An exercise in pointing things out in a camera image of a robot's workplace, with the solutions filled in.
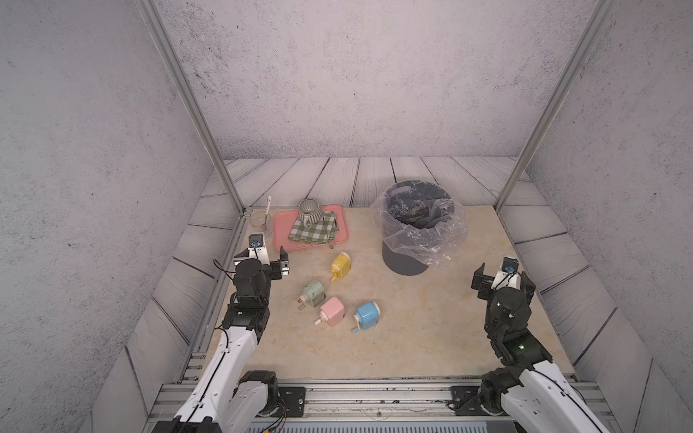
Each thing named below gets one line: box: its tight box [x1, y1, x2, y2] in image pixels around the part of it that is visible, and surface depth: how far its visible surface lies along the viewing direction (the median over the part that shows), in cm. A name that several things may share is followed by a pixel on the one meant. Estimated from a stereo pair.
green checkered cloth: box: [287, 210, 340, 245], surface depth 113 cm
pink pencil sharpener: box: [314, 296, 346, 327], surface depth 86 cm
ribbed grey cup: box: [298, 197, 323, 229], surface depth 113 cm
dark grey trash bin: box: [381, 179, 456, 277], surface depth 86 cm
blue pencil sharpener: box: [351, 301, 381, 333], surface depth 85 cm
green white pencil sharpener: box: [297, 278, 326, 308], surface depth 89 cm
